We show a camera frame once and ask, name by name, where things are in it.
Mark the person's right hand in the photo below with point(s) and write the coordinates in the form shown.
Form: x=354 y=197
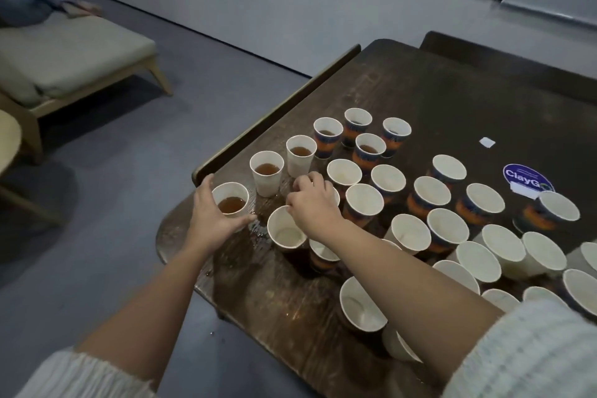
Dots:
x=312 y=208

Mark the person's left hand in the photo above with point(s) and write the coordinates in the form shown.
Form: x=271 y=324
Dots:
x=213 y=223

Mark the white paper cup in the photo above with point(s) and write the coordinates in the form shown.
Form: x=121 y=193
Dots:
x=230 y=199

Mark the group of paper cups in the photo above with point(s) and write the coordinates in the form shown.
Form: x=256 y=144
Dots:
x=410 y=234

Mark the person's left forearm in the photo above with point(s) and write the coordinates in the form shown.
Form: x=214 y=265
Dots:
x=140 y=318

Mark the person's right forearm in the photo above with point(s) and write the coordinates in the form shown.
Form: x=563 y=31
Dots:
x=401 y=290

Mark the dark wooden table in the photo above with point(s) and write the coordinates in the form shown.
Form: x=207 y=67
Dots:
x=438 y=94

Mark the small white paper label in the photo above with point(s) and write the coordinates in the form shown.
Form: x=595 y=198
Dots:
x=487 y=142

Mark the round blue sticker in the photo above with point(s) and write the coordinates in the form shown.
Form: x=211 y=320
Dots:
x=527 y=176

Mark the beige cushioned lounge chair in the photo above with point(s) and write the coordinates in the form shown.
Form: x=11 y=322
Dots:
x=65 y=53

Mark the dark wooden chair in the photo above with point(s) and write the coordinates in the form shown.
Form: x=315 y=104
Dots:
x=504 y=57

